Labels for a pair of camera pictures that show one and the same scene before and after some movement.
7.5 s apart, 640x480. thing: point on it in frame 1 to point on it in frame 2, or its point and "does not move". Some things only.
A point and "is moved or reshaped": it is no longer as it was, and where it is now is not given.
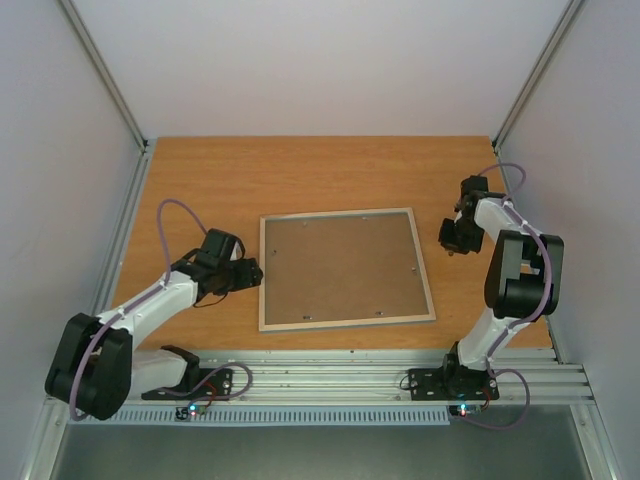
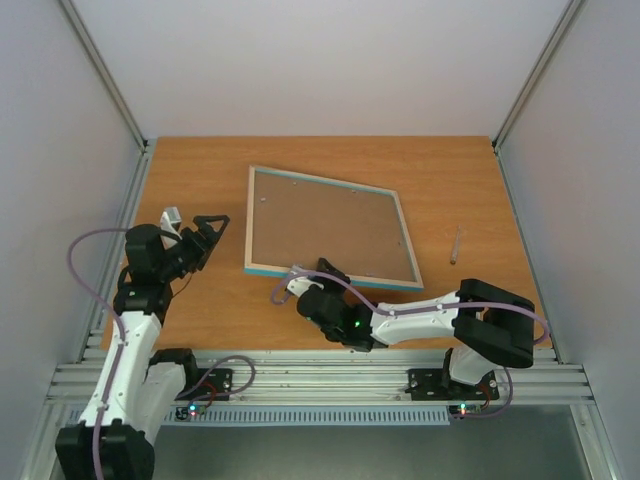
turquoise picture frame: [342, 269] is moved or reshaped
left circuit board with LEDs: [189, 412] does not move
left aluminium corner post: [145, 146] does not move
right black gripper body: [451, 236] to [331, 278]
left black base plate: [206, 384] does not move
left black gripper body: [250, 277] to [190, 259]
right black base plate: [451, 383] does not move
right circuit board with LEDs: [465, 410] does not move
